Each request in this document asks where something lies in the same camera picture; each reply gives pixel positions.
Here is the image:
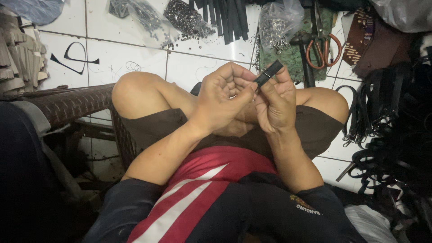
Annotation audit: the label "person's right hand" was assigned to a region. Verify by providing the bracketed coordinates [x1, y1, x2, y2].
[254, 66, 298, 134]

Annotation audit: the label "person's left hand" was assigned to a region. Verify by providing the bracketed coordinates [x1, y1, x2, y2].
[191, 62, 259, 136]

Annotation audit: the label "short black strap piece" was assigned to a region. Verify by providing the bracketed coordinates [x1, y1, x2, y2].
[253, 60, 284, 89]

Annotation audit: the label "person's brown shorts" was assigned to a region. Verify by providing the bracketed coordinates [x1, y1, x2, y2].
[120, 105, 345, 162]

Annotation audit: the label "person's right leg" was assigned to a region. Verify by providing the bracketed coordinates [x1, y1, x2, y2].
[296, 86, 349, 125]

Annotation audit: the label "person's leg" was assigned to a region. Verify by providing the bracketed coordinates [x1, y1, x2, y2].
[111, 71, 203, 120]
[296, 86, 349, 125]

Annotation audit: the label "green work mat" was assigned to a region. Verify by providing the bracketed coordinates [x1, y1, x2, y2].
[257, 7, 335, 83]

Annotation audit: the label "black hammer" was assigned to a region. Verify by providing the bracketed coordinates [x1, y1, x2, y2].
[290, 32, 316, 88]

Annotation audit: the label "person's left leg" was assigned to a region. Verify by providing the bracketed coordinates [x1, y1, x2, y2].
[111, 71, 203, 120]

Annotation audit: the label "clear bag of metal clasps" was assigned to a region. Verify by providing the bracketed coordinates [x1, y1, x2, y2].
[258, 0, 305, 55]

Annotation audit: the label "pile of dark metal rivets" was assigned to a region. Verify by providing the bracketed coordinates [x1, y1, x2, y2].
[163, 0, 216, 40]

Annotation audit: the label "grey metal rod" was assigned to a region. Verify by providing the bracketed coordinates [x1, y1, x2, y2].
[335, 162, 356, 183]

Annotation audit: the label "person's red striped shirt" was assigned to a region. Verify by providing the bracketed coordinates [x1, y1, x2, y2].
[83, 146, 368, 243]

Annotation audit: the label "clear bag of small rivets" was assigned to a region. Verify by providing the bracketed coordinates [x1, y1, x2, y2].
[108, 0, 181, 50]

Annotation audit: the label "brown embroidered bag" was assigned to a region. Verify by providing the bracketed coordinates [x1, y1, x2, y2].
[342, 9, 417, 79]

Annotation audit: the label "brown woven stool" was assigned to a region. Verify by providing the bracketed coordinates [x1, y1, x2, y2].
[26, 83, 137, 171]

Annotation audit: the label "white plastic bag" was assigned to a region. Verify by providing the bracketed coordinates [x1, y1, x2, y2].
[344, 204, 399, 243]

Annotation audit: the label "large clear plastic bag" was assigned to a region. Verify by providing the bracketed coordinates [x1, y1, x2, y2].
[369, 0, 432, 34]

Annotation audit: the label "blue plastic bag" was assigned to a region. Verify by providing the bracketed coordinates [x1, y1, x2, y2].
[0, 0, 65, 26]

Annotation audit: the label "dark cloth heap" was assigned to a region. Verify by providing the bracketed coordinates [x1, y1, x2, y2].
[0, 101, 85, 243]

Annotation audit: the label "scissors with copper handles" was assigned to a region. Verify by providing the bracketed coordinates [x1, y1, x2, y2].
[305, 0, 343, 70]

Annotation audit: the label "bundle of clasp-ended black straps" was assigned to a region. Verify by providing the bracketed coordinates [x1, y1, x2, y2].
[335, 64, 410, 149]

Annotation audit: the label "bundle of black strap strips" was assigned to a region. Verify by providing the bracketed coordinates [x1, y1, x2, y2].
[188, 0, 250, 45]

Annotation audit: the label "heap of loose black straps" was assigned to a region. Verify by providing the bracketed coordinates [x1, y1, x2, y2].
[348, 61, 432, 238]

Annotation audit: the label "black curved strap scrap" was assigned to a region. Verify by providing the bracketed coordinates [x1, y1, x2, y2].
[50, 41, 100, 75]

